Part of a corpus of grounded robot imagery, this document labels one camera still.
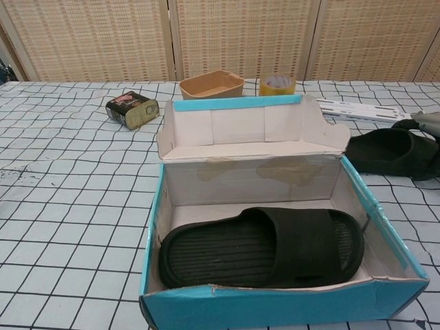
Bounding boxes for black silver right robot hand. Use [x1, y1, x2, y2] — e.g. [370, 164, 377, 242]
[391, 110, 440, 138]

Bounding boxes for black rubber slipper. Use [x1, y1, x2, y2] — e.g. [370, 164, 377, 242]
[158, 206, 366, 289]
[345, 127, 440, 182]

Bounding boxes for blue cardboard shoe box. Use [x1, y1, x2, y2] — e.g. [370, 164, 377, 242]
[139, 94, 430, 330]

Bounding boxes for white folded cardboard strips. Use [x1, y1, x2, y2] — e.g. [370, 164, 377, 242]
[316, 97, 415, 122]

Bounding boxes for yellowish packing tape roll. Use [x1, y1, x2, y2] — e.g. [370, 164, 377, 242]
[258, 74, 297, 98]

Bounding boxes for brown paper bowl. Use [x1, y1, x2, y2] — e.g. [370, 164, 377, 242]
[178, 69, 245, 100]

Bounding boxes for black rectangular tin can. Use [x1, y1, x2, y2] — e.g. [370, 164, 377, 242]
[105, 90, 160, 131]

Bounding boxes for bamboo folding screen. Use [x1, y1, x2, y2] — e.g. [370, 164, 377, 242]
[0, 0, 440, 83]

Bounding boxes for light blue checked tablecloth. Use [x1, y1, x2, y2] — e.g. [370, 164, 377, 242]
[0, 79, 440, 330]

